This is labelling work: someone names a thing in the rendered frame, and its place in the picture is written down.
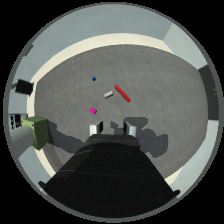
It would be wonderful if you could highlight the red rod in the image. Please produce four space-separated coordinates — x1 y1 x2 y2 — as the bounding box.
115 85 130 101

